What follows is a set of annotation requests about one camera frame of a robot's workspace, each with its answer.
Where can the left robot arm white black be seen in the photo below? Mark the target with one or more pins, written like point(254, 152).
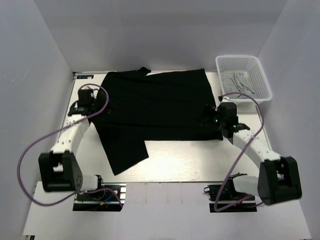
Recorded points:
point(59, 168)

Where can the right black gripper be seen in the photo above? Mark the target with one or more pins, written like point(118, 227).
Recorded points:
point(208, 115)

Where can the blue label sticker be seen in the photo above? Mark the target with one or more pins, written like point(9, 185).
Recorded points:
point(85, 77)

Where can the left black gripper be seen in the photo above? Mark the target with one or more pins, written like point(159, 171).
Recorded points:
point(99, 100)

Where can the grey t shirt in basket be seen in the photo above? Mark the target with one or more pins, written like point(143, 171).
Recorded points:
point(237, 82)

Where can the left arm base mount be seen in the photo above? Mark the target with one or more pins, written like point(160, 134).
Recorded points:
point(110, 199)

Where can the black t shirt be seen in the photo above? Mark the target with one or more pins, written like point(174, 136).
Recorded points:
point(152, 107)

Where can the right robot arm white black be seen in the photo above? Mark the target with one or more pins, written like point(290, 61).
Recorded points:
point(278, 180)

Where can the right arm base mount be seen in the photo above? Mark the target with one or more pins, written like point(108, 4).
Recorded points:
point(225, 200)

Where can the white plastic basket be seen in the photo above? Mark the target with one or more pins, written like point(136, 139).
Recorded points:
point(248, 64)

